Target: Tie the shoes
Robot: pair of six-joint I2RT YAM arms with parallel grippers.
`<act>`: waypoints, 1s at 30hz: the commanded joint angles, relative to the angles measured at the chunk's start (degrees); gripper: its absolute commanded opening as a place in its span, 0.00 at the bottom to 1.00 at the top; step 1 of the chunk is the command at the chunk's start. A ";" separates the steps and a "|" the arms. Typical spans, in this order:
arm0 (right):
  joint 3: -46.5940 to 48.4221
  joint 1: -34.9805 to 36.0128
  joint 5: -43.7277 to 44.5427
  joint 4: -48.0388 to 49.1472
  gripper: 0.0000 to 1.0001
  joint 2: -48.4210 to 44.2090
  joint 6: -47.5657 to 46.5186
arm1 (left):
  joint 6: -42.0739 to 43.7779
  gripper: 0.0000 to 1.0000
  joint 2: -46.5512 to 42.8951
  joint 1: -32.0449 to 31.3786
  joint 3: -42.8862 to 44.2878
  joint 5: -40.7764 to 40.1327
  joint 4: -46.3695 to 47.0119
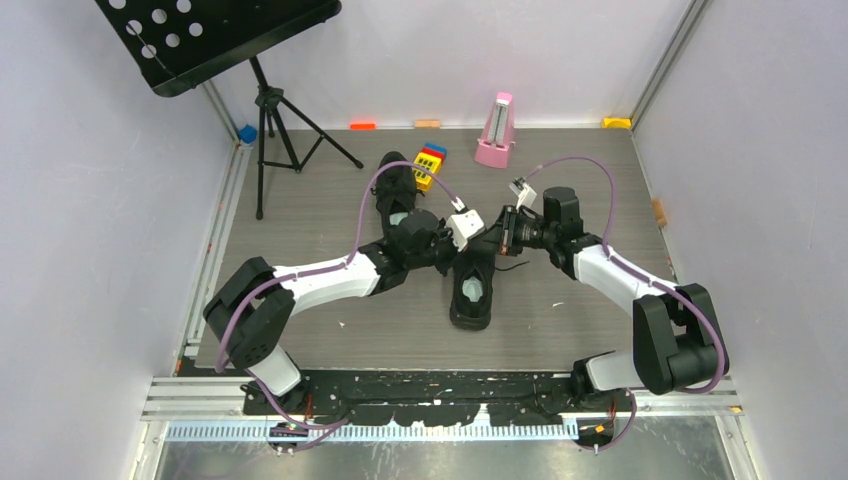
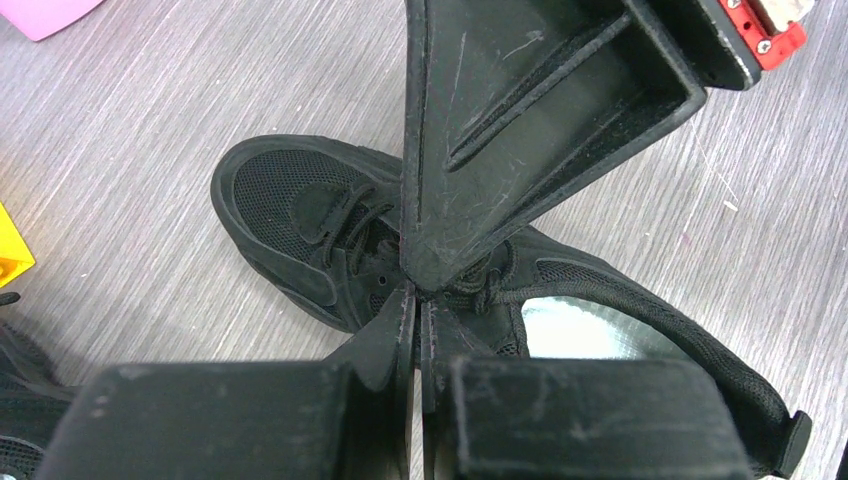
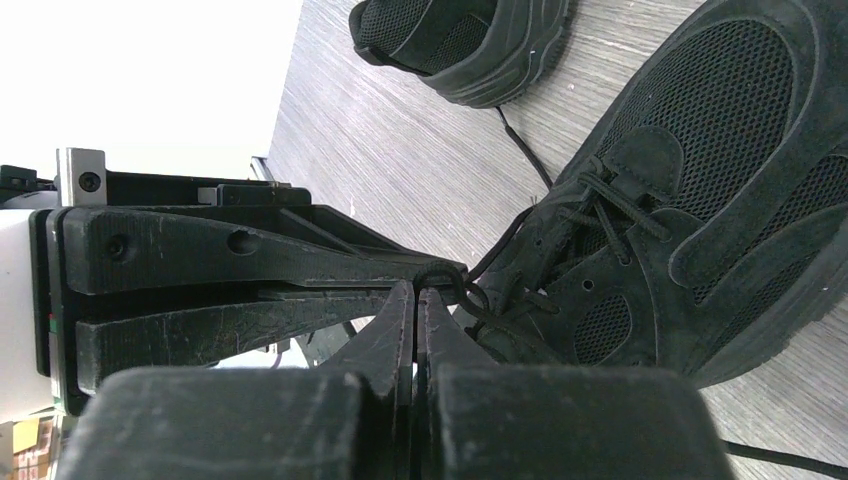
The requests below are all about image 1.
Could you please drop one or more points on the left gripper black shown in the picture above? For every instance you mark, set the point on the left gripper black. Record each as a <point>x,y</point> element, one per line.
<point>454,254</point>

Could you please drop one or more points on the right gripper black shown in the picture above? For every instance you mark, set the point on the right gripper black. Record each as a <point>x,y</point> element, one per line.
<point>501,238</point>

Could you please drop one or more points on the black shoelace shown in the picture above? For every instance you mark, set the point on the black shoelace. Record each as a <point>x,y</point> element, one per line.
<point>511,267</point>

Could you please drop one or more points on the black shoe with laces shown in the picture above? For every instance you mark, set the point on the black shoe with laces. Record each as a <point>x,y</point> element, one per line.
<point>472,297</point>

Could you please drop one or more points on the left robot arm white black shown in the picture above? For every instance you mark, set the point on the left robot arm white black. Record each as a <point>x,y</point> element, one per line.
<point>249,313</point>

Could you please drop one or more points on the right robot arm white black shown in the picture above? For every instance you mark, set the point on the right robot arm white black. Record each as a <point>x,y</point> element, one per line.
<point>676,343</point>

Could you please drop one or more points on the yellow toy block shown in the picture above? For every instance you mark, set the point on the yellow toy block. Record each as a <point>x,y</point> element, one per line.
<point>429,162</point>

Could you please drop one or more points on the black shoe tied left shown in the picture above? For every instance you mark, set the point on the black shoe tied left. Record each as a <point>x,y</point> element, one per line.
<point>395,190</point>

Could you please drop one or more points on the pink metronome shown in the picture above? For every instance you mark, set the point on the pink metronome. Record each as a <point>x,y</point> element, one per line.
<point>496,142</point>

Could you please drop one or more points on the tan wooden block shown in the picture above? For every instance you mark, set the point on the tan wooden block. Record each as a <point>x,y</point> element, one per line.
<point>427,124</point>

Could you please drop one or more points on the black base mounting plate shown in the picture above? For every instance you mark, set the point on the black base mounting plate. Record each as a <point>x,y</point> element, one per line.
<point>437,398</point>

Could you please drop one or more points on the yellow block in corner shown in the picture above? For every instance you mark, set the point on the yellow block in corner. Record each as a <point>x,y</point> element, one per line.
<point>616,123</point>

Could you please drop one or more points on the brown block right edge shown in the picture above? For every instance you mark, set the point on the brown block right edge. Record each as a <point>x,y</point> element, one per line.
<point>659,212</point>

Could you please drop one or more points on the blue block in corner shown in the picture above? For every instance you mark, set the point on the blue block in corner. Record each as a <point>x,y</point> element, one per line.
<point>247,134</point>

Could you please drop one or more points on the black music stand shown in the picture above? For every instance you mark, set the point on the black music stand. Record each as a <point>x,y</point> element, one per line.
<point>178,45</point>

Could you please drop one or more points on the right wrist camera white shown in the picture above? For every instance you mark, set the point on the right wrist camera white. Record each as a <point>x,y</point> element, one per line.
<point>525,194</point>

